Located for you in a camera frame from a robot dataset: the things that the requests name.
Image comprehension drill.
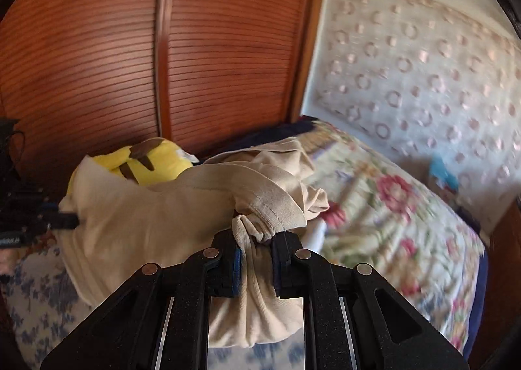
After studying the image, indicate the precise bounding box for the low wooden cabinet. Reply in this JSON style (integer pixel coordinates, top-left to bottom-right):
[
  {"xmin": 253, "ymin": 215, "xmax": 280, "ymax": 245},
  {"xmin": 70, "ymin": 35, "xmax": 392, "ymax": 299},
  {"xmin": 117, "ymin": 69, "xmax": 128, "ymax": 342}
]
[{"xmin": 478, "ymin": 197, "xmax": 521, "ymax": 358}]

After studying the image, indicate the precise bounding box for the blue tissue box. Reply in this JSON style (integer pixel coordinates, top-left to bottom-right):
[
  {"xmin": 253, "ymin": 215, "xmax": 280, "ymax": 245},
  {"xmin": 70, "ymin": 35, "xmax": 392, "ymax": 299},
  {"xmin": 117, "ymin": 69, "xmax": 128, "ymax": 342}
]
[{"xmin": 429, "ymin": 153, "xmax": 461, "ymax": 192}]

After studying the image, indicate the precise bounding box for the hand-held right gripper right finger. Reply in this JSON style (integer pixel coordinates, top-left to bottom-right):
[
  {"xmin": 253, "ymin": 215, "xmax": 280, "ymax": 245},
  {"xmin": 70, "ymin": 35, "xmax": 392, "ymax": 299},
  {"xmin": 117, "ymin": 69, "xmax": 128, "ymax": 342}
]
[{"xmin": 272, "ymin": 231, "xmax": 469, "ymax": 370}]

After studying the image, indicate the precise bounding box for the wooden wardrobe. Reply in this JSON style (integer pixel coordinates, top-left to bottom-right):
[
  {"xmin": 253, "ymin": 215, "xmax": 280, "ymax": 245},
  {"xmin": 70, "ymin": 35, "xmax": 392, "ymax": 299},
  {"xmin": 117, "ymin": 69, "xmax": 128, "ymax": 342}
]
[{"xmin": 0, "ymin": 0, "xmax": 330, "ymax": 192}]

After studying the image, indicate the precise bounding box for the pink floral bedsheet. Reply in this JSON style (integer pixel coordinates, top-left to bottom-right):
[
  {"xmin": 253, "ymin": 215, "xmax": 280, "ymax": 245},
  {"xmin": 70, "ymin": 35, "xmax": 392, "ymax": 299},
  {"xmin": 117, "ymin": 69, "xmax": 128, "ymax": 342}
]
[{"xmin": 301, "ymin": 120, "xmax": 488, "ymax": 355}]

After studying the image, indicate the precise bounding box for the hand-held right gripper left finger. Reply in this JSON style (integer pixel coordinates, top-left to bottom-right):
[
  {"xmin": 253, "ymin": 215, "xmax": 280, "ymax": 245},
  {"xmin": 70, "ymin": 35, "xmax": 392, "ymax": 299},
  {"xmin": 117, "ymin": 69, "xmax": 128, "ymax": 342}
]
[{"xmin": 41, "ymin": 229, "xmax": 245, "ymax": 370}]

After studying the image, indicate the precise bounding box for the floral bed sheet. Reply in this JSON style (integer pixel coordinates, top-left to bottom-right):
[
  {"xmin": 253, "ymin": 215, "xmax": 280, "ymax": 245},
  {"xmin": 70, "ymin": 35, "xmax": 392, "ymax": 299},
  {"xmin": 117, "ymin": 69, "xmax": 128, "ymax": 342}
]
[{"xmin": 222, "ymin": 115, "xmax": 490, "ymax": 328}]

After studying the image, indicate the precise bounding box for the circle-patterned lace curtain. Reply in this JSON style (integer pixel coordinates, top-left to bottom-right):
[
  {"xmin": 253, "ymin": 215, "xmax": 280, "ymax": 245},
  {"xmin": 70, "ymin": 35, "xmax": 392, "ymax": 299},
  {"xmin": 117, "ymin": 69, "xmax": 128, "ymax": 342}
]
[{"xmin": 301, "ymin": 0, "xmax": 521, "ymax": 225}]

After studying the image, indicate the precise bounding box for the beige t-shirt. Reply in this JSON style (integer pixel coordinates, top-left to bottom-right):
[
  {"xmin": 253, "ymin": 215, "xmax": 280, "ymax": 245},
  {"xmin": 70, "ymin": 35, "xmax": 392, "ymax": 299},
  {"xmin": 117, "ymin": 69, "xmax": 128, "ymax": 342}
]
[{"xmin": 53, "ymin": 136, "xmax": 330, "ymax": 349}]

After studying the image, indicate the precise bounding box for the yellow plush toy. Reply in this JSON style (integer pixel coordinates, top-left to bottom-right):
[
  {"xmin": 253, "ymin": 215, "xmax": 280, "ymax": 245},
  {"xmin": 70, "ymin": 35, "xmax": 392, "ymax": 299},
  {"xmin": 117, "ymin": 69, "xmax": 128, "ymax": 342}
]
[{"xmin": 67, "ymin": 138, "xmax": 200, "ymax": 196}]

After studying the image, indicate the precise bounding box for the blue floral quilt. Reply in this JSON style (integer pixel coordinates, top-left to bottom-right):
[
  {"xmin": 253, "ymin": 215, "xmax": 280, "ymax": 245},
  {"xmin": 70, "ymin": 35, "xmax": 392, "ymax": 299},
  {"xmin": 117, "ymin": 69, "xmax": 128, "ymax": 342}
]
[{"xmin": 0, "ymin": 246, "xmax": 306, "ymax": 370}]

